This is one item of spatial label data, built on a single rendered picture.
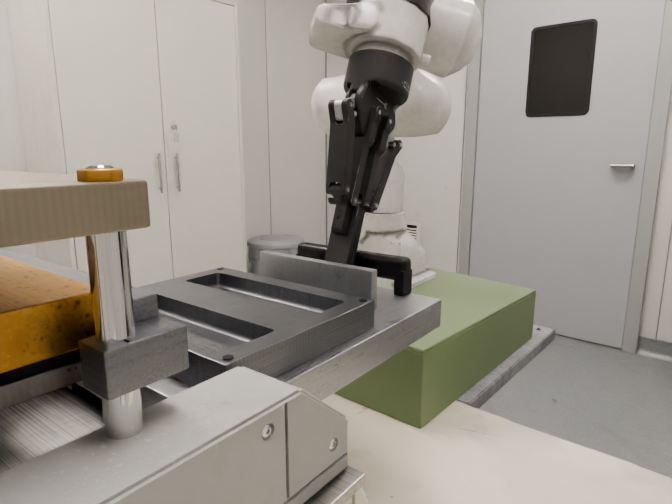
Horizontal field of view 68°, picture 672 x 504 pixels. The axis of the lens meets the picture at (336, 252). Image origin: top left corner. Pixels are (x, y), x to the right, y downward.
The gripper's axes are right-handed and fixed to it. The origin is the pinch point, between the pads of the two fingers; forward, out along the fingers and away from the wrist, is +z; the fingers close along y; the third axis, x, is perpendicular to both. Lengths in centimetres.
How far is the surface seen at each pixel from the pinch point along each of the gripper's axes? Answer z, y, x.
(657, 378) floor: 15, 255, -25
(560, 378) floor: 25, 229, 14
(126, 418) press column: 13.2, -31.2, -12.6
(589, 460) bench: 19.7, 26.0, -24.4
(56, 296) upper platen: 8.8, -33.5, -9.0
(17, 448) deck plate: 20.5, -27.6, 2.8
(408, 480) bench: 25.4, 10.7, -8.4
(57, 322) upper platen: 9.9, -33.5, -9.6
